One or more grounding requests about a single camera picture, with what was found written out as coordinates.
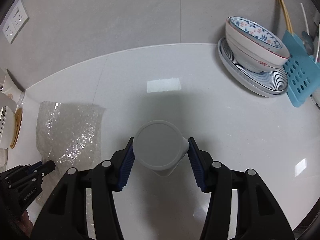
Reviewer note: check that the right wall socket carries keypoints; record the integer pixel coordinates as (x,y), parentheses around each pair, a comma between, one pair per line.
(19,16)

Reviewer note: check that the wooden chopsticks in caddy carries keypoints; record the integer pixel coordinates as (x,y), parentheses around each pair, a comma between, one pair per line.
(286,16)

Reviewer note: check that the blue patterned bowl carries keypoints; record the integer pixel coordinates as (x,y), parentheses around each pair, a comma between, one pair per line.
(255,47)

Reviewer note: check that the wall socket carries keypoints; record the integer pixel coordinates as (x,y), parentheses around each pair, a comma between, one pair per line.
(19,16)
(9,31)

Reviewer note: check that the wooden coaster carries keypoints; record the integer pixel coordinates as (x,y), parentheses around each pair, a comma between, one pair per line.
(18,121)

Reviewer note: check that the blue striped plate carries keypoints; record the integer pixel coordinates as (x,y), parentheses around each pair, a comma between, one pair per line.
(267,84)

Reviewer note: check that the white stacked bowls left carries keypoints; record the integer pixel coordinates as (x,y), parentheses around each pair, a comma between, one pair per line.
(8,121)

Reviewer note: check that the left wall socket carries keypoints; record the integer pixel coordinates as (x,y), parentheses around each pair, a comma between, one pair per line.
(9,31)

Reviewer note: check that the person's left hand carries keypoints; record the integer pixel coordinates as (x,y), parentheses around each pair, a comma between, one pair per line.
(25,224)

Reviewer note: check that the bubble wrap sheet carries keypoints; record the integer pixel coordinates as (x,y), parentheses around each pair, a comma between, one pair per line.
(69,134)

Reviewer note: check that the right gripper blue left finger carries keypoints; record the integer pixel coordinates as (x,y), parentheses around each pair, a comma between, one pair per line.
(124,163)

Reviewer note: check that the white pill bottle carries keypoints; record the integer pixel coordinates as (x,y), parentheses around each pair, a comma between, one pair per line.
(160,146)

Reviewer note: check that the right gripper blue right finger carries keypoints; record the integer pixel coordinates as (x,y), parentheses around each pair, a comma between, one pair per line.
(201,164)

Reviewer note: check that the blue plastic utensil caddy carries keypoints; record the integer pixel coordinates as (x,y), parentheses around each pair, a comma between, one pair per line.
(301,69)

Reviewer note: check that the white utensil holder cup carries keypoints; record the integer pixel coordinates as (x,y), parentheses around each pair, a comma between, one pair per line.
(11,90)

